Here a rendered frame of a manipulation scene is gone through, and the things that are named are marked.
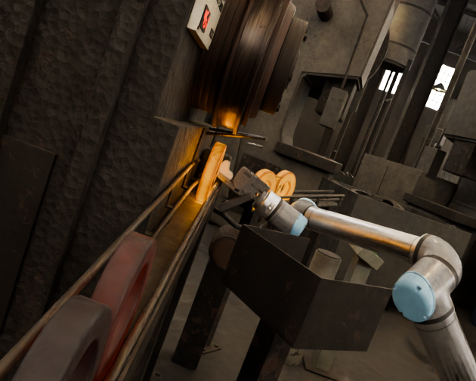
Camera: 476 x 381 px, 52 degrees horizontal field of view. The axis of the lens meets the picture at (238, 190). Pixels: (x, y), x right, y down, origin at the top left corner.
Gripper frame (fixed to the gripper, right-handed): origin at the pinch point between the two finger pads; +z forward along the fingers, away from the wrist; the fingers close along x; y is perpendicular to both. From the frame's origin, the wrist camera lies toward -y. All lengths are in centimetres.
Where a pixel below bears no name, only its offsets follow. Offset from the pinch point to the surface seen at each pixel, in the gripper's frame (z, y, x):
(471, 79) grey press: -137, 183, -326
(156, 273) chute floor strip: -6, -14, 71
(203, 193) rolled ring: -3.8, -4.9, 19.6
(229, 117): 3.6, 17.2, 24.3
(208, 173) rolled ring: -1.4, 1.1, 21.8
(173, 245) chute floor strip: -6, -12, 56
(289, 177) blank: -28, 12, -47
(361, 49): -32, 120, -244
